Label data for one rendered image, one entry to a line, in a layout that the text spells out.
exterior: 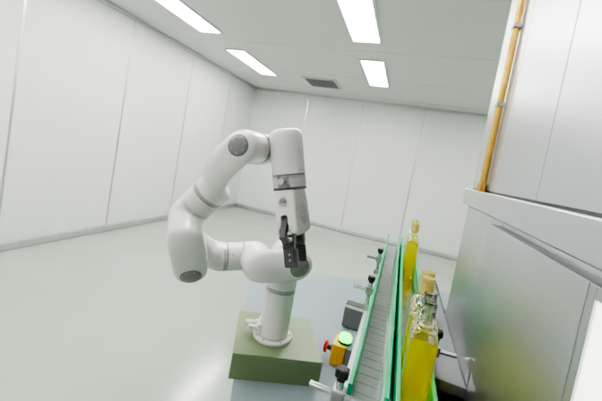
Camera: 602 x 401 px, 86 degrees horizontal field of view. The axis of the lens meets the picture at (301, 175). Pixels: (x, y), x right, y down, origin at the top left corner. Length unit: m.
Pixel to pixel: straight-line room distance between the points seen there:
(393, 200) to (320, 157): 1.74
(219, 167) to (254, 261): 0.31
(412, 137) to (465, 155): 0.99
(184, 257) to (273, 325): 0.39
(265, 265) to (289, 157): 0.35
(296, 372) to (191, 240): 0.52
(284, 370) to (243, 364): 0.12
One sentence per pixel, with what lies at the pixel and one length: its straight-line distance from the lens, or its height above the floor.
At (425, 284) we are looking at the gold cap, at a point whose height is 1.15.
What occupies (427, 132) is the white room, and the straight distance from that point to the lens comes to 6.65.
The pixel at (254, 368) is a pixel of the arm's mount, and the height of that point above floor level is 0.79.
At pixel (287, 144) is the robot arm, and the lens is 0.69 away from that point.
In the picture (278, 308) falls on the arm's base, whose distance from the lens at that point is 1.06.
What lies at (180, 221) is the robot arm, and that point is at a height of 1.21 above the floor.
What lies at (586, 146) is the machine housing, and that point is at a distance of 0.68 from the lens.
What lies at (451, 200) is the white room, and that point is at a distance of 6.66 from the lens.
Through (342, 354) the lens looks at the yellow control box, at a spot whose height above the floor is 0.80.
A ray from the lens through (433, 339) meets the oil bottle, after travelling 0.80.
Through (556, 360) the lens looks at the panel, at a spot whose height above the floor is 1.20.
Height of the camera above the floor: 1.41
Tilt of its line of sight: 3 degrees down
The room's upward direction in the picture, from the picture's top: 10 degrees clockwise
